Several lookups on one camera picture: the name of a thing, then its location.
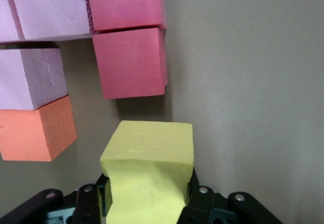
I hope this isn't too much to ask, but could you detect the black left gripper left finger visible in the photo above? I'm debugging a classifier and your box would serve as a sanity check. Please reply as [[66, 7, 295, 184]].
[[0, 174, 113, 224]]

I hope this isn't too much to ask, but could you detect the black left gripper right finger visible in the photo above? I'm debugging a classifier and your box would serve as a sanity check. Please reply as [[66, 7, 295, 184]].
[[178, 169, 283, 224]]

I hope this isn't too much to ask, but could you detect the yellow foam cube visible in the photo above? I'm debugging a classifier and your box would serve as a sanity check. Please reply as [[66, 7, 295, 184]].
[[99, 120, 195, 224]]

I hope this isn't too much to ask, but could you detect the orange foam cube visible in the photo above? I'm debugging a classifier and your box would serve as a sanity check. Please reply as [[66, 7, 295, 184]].
[[0, 95, 78, 162]]

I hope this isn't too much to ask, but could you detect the pink foam cube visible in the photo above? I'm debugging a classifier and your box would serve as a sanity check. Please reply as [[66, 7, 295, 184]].
[[0, 47, 68, 110], [9, 0, 93, 40], [0, 0, 21, 42]]

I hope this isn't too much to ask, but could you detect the red foam cube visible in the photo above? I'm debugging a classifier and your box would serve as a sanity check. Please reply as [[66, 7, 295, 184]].
[[92, 26, 168, 100], [86, 0, 167, 31]]

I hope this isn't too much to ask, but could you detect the table cover sheet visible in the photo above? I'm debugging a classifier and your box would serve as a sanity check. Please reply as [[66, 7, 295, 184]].
[[0, 0, 324, 224]]

